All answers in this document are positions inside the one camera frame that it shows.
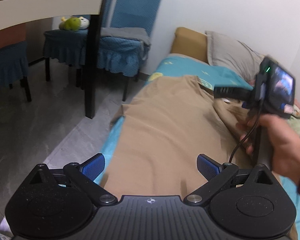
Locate tan brown garment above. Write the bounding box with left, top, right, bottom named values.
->
left=99, top=75, right=298, bottom=240

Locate person's right hand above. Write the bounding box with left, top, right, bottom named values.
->
left=235, top=113, right=300, bottom=182

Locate grey pillow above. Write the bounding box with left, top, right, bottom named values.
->
left=205, top=31, right=264, bottom=81

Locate tan bed headboard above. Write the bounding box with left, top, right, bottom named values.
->
left=170, top=27, right=208, bottom=63

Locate teal smiley bed sheet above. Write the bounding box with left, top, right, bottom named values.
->
left=93, top=54, right=300, bottom=239

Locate blue covered chair behind table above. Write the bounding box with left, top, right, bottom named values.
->
left=43, top=0, right=116, bottom=82

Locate blue covered chair at left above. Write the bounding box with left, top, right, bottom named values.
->
left=0, top=41, right=32, bottom=102

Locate blue covered chair near bed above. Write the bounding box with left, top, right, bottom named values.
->
left=98, top=0, right=161, bottom=100

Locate grey folded cloth on chair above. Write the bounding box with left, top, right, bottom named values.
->
left=101, top=27, right=151, bottom=46

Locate green plush toy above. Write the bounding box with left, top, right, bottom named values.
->
left=59, top=16, right=90, bottom=31

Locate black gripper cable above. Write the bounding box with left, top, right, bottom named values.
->
left=228, top=100, right=263, bottom=165

